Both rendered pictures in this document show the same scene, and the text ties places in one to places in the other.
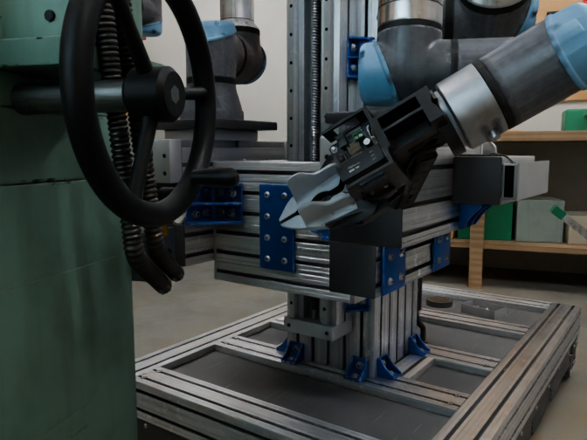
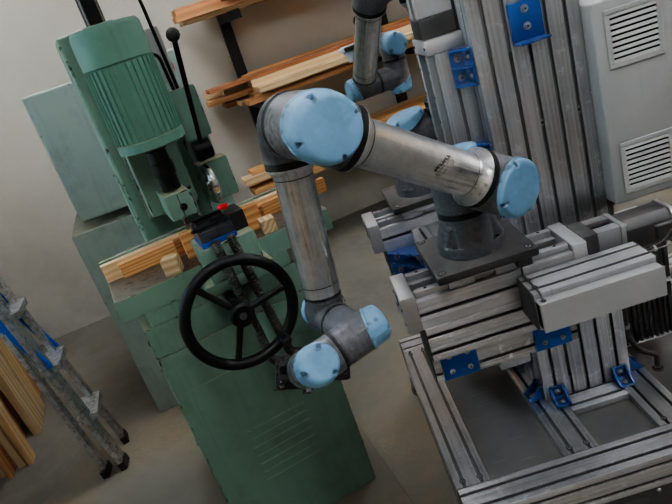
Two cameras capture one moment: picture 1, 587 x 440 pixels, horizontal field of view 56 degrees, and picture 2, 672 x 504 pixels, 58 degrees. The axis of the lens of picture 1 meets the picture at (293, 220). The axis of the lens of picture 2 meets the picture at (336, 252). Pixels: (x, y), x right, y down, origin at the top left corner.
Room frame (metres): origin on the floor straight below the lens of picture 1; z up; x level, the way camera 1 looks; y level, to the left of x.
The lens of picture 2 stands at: (0.09, -1.08, 1.40)
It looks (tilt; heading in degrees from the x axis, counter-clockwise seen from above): 22 degrees down; 56
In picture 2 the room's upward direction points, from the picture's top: 18 degrees counter-clockwise
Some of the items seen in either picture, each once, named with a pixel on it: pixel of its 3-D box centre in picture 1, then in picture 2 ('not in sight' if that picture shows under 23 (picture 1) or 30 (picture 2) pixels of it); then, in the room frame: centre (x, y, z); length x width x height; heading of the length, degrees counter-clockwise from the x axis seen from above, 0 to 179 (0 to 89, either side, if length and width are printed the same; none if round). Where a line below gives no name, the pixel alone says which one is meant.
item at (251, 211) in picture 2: not in sight; (222, 229); (0.76, 0.39, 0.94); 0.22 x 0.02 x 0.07; 164
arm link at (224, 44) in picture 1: (212, 50); (410, 134); (1.33, 0.19, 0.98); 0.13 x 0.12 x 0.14; 159
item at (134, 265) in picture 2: not in sight; (228, 225); (0.81, 0.45, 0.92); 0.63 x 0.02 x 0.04; 164
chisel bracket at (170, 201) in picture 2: not in sight; (178, 203); (0.71, 0.50, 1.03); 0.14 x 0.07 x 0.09; 74
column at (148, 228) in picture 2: not in sight; (144, 149); (0.78, 0.76, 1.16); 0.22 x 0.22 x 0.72; 74
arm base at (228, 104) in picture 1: (211, 99); (417, 172); (1.32, 0.19, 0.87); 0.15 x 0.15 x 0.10
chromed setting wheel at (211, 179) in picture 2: not in sight; (211, 183); (0.86, 0.57, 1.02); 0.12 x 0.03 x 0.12; 74
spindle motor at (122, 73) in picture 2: not in sight; (129, 88); (0.71, 0.48, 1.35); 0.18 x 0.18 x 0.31
